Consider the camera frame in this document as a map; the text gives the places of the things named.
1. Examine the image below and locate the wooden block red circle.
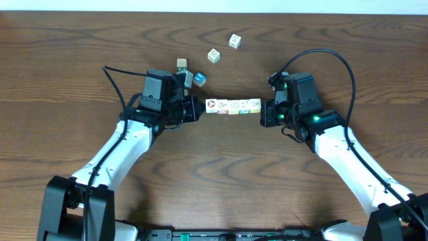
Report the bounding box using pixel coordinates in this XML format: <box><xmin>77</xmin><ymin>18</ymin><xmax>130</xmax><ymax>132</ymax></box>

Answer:
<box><xmin>205</xmin><ymin>99</ymin><xmax>218</xmax><ymax>114</ymax></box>

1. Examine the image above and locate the wooden block red edge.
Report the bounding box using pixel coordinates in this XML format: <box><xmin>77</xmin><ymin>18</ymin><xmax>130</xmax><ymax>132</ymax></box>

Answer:
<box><xmin>217</xmin><ymin>99</ymin><xmax>228</xmax><ymax>114</ymax></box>

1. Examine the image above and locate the wooden block yellow W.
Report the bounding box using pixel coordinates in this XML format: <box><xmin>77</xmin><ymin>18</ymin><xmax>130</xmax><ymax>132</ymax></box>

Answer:
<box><xmin>227</xmin><ymin>100</ymin><xmax>239</xmax><ymax>115</ymax></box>

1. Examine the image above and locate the wooden block plain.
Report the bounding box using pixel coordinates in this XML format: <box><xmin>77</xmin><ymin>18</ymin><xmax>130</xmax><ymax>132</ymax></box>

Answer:
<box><xmin>250</xmin><ymin>98</ymin><xmax>261</xmax><ymax>113</ymax></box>

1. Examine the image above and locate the wooden block green edge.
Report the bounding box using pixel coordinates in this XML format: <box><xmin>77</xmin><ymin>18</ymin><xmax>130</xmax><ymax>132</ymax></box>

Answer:
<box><xmin>239</xmin><ymin>99</ymin><xmax>251</xmax><ymax>114</ymax></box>

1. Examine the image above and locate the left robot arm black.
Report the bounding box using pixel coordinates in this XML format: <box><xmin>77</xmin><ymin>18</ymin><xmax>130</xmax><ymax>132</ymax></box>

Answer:
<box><xmin>37</xmin><ymin>69</ymin><xmax>205</xmax><ymax>240</ymax></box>

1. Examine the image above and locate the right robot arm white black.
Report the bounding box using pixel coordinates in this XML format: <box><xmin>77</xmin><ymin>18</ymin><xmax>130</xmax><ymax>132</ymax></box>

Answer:
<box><xmin>260</xmin><ymin>72</ymin><xmax>427</xmax><ymax>240</ymax></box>

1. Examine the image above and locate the wooden block blue I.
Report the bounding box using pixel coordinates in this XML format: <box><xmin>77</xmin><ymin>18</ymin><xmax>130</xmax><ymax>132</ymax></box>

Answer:
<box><xmin>193</xmin><ymin>72</ymin><xmax>207</xmax><ymax>87</ymax></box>

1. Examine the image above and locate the wooden block green Z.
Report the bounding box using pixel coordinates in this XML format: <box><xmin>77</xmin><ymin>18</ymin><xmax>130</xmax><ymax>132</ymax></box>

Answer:
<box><xmin>177</xmin><ymin>58</ymin><xmax>188</xmax><ymax>72</ymax></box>

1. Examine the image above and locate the wooden block teal edge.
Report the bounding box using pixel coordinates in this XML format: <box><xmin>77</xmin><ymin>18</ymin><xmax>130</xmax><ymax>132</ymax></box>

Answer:
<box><xmin>207</xmin><ymin>48</ymin><xmax>221</xmax><ymax>64</ymax></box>

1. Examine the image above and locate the wooden block top right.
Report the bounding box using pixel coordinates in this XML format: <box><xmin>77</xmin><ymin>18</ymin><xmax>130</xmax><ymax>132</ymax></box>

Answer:
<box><xmin>229</xmin><ymin>34</ymin><xmax>242</xmax><ymax>49</ymax></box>

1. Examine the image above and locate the right black cable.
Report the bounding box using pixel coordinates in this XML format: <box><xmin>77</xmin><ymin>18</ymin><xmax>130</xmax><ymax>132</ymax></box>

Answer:
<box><xmin>268</xmin><ymin>48</ymin><xmax>428</xmax><ymax>235</ymax></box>

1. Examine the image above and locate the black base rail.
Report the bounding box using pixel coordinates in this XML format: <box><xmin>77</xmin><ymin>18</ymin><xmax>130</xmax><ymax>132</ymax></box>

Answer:
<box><xmin>113</xmin><ymin>228</ymin><xmax>368</xmax><ymax>241</ymax></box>

